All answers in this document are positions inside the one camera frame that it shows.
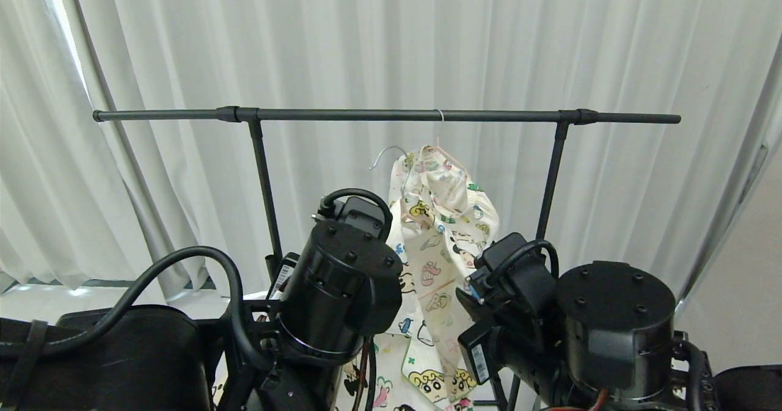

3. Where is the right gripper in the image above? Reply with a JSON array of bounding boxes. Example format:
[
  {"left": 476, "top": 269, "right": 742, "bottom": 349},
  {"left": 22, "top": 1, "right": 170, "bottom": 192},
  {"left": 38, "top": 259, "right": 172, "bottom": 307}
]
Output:
[{"left": 457, "top": 322, "right": 569, "bottom": 399}]

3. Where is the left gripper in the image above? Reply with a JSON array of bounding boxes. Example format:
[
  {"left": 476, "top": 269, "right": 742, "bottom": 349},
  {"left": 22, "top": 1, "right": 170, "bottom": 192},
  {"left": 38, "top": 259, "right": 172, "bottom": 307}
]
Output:
[{"left": 267, "top": 252, "right": 301, "bottom": 302}]

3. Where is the cream printed garment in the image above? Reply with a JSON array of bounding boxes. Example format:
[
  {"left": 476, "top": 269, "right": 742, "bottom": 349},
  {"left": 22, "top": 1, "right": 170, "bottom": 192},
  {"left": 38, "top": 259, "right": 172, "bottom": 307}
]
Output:
[
  {"left": 333, "top": 155, "right": 489, "bottom": 411},
  {"left": 404, "top": 145, "right": 499, "bottom": 277}
]

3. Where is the pink clothes hanger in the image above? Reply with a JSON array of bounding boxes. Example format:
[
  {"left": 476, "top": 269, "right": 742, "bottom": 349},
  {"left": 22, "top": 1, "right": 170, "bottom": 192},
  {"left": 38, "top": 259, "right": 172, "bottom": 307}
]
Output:
[
  {"left": 368, "top": 147, "right": 458, "bottom": 302},
  {"left": 434, "top": 109, "right": 471, "bottom": 176}
]

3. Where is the black clothes rack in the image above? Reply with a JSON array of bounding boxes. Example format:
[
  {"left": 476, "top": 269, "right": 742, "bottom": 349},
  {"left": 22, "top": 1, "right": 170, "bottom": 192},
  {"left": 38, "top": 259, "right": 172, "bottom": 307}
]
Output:
[{"left": 93, "top": 106, "right": 682, "bottom": 411}]

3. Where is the white curtain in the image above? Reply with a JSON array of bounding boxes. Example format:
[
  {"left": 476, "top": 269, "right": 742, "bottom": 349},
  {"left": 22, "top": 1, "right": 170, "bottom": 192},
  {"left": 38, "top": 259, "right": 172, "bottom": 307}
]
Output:
[{"left": 0, "top": 0, "right": 782, "bottom": 314}]

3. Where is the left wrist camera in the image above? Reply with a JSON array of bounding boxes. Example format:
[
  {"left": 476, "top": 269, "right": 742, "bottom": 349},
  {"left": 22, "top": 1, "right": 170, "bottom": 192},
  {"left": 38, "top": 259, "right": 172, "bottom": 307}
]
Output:
[{"left": 313, "top": 196, "right": 393, "bottom": 242}]

